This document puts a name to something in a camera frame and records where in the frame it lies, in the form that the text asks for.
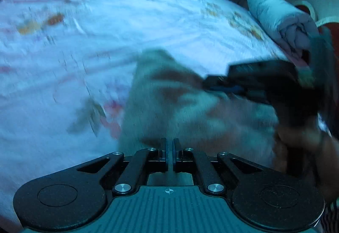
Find person's right hand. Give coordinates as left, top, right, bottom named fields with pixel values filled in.
left=272, top=118, right=338, bottom=201

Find grey-brown fleece pants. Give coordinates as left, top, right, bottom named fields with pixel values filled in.
left=118, top=49, right=277, bottom=168

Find folded grey-blue quilt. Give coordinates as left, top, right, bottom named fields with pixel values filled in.
left=247, top=0, right=318, bottom=60

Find white floral bed sheet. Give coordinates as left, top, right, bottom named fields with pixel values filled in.
left=1, top=0, right=284, bottom=232

